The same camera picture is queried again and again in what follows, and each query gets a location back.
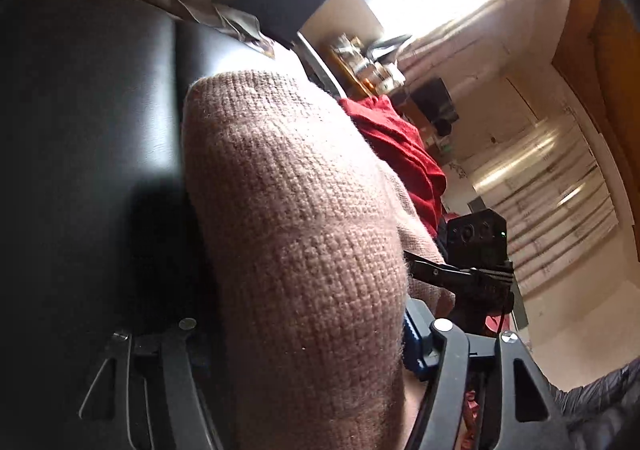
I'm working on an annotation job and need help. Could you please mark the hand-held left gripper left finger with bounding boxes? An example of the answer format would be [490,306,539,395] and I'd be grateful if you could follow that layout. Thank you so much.
[79,318,224,450]

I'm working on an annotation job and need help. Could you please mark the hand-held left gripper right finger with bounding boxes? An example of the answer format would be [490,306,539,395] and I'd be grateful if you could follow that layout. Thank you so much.
[401,299,572,450]

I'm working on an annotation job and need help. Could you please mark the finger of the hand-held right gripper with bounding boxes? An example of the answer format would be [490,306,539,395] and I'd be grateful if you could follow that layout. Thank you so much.
[403,250,474,289]

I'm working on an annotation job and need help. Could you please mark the pink knitted sweater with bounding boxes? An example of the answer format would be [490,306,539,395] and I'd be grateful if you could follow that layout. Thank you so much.
[181,70,457,450]

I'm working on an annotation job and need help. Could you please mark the person's right forearm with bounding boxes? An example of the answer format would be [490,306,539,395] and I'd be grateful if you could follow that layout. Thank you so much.
[547,357,640,450]

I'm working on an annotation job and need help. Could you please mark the red garment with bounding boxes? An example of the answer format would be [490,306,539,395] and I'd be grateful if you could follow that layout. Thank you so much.
[339,95,447,232]

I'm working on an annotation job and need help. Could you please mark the clutter of jars on shelf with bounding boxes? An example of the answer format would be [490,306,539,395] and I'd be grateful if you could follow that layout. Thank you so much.
[327,32,410,97]

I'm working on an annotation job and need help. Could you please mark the pink curtain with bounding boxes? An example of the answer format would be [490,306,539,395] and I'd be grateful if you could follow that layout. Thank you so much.
[395,0,553,81]

